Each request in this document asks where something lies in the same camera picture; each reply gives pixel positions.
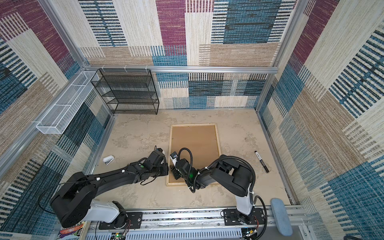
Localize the light wooden picture frame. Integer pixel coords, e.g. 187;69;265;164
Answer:
165;122;222;187

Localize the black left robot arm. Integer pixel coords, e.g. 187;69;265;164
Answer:
50;148;169;229

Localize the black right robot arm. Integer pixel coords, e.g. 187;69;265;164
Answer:
171;153;256;225

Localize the small white object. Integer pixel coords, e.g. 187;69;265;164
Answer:
103;155;115;165

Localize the black marker pen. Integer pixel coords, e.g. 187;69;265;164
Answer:
255;151;270;173

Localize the grey blue padded object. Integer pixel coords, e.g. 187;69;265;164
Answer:
271;198;293;237

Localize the colourful treehouse book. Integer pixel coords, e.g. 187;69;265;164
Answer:
56;222;86;240

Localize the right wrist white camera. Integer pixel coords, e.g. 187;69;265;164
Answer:
170;152;180;167

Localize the aluminium front rail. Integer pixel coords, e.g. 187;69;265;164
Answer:
84;206;316;240

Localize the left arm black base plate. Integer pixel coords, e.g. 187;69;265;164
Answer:
98;212;143;230

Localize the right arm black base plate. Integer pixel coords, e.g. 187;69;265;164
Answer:
221;208;266;226

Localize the black wire mesh shelf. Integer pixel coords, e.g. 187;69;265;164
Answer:
91;69;160;115

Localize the black corrugated cable hose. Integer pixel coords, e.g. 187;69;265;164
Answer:
176;146;268;240

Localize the white wire mesh basket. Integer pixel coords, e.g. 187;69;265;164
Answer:
36;71;96;135

